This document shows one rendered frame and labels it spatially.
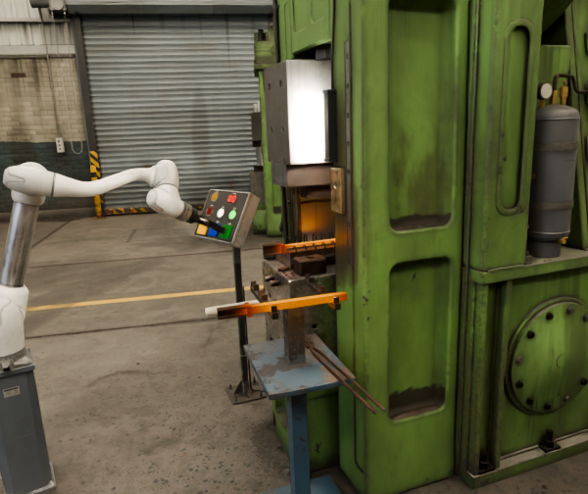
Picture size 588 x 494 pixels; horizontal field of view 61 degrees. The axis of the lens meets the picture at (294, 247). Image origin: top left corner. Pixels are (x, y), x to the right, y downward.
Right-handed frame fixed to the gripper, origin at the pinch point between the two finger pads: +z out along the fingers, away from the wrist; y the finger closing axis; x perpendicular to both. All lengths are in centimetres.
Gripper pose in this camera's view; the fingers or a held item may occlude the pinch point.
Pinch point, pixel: (219, 228)
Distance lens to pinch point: 252.3
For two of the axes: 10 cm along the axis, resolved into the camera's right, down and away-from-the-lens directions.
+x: 3.2, -9.4, 1.4
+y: 7.1, 1.4, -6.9
